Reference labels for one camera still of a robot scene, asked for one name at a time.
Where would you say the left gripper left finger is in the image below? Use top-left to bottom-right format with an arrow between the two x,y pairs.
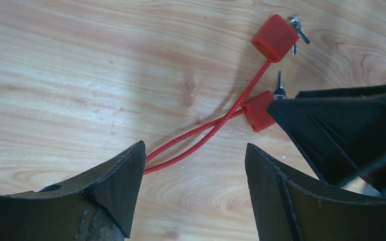
0,141 -> 146,240

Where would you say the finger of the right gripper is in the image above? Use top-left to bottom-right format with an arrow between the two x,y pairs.
267,84 -> 386,198

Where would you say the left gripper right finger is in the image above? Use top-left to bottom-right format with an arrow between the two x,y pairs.
245,143 -> 386,240

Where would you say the red cable lock upper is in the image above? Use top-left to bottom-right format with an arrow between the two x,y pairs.
144,70 -> 287,165

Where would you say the red cable lock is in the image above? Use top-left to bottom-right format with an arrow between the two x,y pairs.
144,14 -> 310,174
144,70 -> 287,165

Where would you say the red cable lock lower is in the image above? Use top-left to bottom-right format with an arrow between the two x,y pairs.
144,14 -> 310,174

